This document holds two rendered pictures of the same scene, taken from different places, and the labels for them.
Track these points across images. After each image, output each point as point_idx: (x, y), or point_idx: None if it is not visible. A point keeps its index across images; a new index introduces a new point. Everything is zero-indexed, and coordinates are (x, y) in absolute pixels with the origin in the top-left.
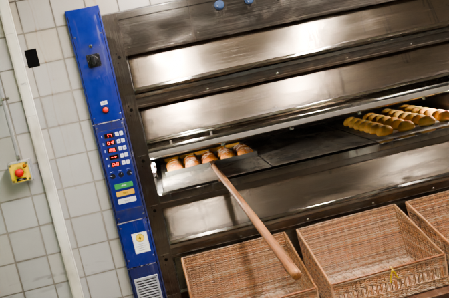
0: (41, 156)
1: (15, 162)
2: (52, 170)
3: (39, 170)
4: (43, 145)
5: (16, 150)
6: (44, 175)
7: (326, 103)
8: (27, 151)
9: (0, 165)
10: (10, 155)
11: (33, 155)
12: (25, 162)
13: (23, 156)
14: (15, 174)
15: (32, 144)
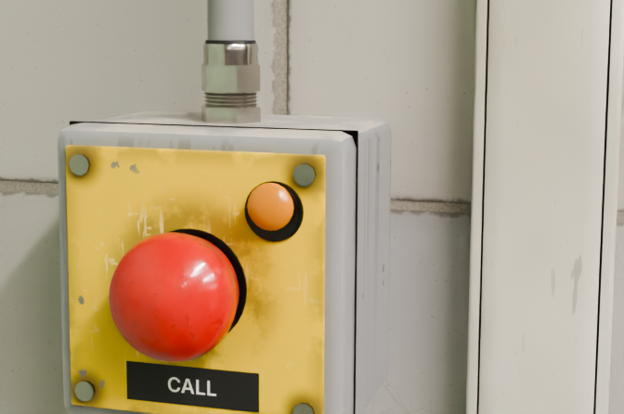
0: (530, 140)
1: (163, 129)
2: (621, 358)
3: (456, 316)
4: None
5: None
6: (502, 402)
7: None
8: (367, 24)
9: (31, 118)
10: (162, 26)
11: (435, 97)
12: (305, 160)
13: (302, 81)
14: (110, 304)
15: None
